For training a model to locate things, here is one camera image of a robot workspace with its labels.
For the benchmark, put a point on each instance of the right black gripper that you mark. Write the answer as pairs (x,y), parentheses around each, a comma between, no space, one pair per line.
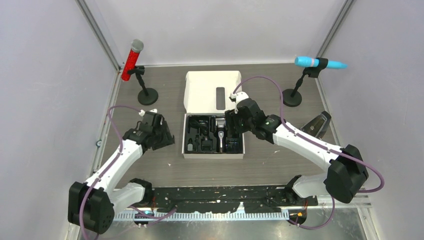
(232,117)

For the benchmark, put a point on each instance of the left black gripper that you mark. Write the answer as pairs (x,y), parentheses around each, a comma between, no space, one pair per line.
(167,140)

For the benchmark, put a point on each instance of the black silver hair clipper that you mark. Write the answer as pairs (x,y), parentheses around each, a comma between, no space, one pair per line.
(220,124)

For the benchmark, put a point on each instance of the black comb guard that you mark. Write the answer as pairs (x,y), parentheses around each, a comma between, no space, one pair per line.
(234,146)
(206,145)

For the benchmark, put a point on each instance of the white hair clipper box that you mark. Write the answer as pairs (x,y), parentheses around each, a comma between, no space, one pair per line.
(206,97)

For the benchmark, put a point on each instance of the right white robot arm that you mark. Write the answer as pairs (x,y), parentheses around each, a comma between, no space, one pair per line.
(343,174)

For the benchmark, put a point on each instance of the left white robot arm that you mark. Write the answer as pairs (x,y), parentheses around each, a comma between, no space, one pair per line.
(93,204)

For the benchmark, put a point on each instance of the white oil bottle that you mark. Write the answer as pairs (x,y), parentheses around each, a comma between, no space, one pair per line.
(190,145)

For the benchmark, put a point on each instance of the left black microphone stand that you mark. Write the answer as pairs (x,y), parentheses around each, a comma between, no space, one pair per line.
(147,96)

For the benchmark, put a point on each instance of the black microphone stand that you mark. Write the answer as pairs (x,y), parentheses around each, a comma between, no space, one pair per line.
(147,96)
(291,96)

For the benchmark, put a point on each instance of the right black microphone stand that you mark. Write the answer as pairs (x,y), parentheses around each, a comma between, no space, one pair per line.
(291,96)

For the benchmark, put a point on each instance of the black comb guard in tray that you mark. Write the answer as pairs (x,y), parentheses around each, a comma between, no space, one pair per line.
(206,145)

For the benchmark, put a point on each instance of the blue microphone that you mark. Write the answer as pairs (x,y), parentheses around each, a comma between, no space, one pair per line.
(309,62)

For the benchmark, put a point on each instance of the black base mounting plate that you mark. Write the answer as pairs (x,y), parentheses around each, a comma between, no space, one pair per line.
(224,199)

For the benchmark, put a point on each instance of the red glitter microphone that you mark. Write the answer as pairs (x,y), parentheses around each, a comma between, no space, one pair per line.
(136,47)

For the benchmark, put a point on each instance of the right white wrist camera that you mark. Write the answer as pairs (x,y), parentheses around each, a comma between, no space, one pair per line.
(237,98)

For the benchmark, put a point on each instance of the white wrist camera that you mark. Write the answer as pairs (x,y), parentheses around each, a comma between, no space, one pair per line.
(237,98)
(142,112)

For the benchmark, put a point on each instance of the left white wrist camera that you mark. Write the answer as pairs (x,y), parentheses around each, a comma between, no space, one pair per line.
(142,112)

